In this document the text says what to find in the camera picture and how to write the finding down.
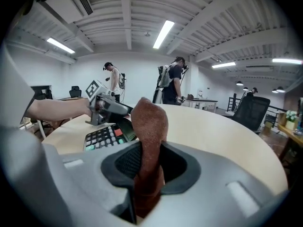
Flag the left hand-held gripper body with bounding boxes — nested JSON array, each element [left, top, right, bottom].
[[84, 79, 117, 127]]

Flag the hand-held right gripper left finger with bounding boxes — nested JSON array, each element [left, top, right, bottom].
[[42, 140, 143, 227]]

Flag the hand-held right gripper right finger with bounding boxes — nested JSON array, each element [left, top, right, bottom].
[[143, 142, 289, 227]]

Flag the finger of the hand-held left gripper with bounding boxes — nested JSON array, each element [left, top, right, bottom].
[[109, 101, 135, 117]]

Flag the black calculator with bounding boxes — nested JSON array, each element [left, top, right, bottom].
[[82, 117, 138, 152]]

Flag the brown cloth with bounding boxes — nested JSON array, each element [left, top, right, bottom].
[[130, 96, 169, 218]]

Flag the person's left forearm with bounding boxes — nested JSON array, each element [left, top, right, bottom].
[[25, 98, 93, 122]]

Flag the grey shell chair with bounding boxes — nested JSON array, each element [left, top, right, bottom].
[[152, 87, 164, 104]]

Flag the grey backpack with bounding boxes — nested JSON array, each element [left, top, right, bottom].
[[156, 64, 175, 89]]

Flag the black swivel chair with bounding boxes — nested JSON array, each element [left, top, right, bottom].
[[35, 88, 54, 101]]

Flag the dark framed window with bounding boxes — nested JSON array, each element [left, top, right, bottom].
[[29, 85, 52, 99]]

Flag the long fluorescent light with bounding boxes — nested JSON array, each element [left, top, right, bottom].
[[152, 20, 175, 50], [211, 61, 237, 69], [46, 37, 76, 54], [272, 58, 303, 65]]

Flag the black mesh office chair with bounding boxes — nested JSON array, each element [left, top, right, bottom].
[[231, 96, 271, 133]]

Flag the dark wooden desk white legs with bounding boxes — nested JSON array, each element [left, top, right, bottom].
[[186, 97, 219, 111]]

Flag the black metal railing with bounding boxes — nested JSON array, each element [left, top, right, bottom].
[[226, 96, 288, 127]]

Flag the yellow oval table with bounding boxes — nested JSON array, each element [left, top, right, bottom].
[[278, 123, 303, 160]]

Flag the cardboard box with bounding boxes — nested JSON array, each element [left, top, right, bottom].
[[264, 110, 286, 130]]

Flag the potted white flower plant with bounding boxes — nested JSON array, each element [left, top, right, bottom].
[[285, 110, 298, 130]]

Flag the white air conditioner unit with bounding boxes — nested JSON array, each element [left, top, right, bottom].
[[35, 0, 94, 25]]

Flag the white frame desk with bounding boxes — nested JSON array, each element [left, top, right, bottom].
[[20, 117, 47, 140]]

